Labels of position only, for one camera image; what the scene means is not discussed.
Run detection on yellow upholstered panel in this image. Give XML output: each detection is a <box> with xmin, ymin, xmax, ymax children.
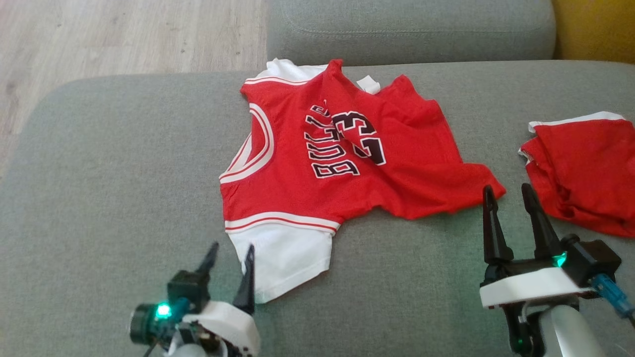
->
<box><xmin>552</xmin><ymin>0</ymin><xmax>635</xmax><ymax>64</ymax></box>

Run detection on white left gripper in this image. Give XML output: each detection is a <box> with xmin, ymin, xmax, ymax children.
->
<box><xmin>191</xmin><ymin>242</ymin><xmax>261</xmax><ymax>357</ymax></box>

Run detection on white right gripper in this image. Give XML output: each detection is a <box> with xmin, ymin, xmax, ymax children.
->
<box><xmin>479</xmin><ymin>183</ymin><xmax>596</xmax><ymax>309</ymax></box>

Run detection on right camera cable teal connector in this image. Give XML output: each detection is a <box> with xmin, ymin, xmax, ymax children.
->
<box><xmin>590</xmin><ymin>274</ymin><xmax>635</xmax><ymax>328</ymax></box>

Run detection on large grey sofa seat cushion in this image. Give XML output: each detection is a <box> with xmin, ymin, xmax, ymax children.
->
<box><xmin>0</xmin><ymin>59</ymin><xmax>635</xmax><ymax>357</ymax></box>

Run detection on small grey sofa cushion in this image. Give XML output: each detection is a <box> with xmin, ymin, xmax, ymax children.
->
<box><xmin>266</xmin><ymin>0</ymin><xmax>556</xmax><ymax>67</ymax></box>

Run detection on red shorts with white stripe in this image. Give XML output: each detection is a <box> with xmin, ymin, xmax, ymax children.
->
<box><xmin>518</xmin><ymin>112</ymin><xmax>635</xmax><ymax>238</ymax></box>

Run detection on red Bulls jersey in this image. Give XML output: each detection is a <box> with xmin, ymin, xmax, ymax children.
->
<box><xmin>219</xmin><ymin>59</ymin><xmax>507</xmax><ymax>304</ymax></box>

